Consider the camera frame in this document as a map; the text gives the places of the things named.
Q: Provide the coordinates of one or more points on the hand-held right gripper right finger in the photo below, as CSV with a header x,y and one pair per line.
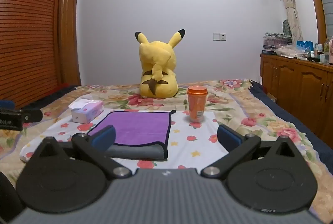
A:
x,y
228,135

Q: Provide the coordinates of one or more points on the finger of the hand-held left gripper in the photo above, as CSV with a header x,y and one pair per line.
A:
x,y
32,115

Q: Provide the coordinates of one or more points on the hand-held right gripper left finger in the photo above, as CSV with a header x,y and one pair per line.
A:
x,y
105,137

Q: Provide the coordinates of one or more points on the purple towel with grey underside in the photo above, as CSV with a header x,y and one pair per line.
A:
x,y
140,127

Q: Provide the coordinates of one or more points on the pink white tissue box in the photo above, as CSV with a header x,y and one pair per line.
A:
x,y
87,111

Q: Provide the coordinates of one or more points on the white fruit print cloth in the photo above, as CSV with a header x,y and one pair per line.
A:
x,y
190,133

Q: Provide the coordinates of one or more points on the floral printed blanket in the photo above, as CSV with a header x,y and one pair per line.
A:
x,y
262,114

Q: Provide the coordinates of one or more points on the orange plastic cup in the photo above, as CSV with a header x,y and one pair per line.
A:
x,y
197,104

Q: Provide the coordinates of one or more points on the dark blue bed sheet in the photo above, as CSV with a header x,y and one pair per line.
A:
x,y
299,120

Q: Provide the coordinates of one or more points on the wooden louvred wardrobe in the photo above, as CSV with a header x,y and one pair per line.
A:
x,y
28,31

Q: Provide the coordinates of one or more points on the wooden sideboard cabinet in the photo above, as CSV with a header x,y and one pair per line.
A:
x,y
296,83

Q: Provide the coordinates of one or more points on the yellow plush toy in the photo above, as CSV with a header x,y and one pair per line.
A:
x,y
157,68

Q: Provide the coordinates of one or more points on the wooden door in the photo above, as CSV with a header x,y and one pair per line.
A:
x,y
69,31

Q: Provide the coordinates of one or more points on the beige plastic packet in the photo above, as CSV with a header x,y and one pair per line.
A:
x,y
290,51

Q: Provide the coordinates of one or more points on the blue white box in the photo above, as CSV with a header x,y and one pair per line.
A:
x,y
305,46

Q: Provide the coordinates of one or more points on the dark green mesh cushion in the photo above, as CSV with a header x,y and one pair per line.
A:
x,y
287,27

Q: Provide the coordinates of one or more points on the small clear bottle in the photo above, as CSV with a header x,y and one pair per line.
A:
x,y
316,49

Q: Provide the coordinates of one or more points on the green glass jar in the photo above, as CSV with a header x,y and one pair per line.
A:
x,y
326,46

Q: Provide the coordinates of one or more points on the pink bottle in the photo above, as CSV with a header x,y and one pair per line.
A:
x,y
331,49

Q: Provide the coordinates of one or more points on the white wall socket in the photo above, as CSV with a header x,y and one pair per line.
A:
x,y
219,36

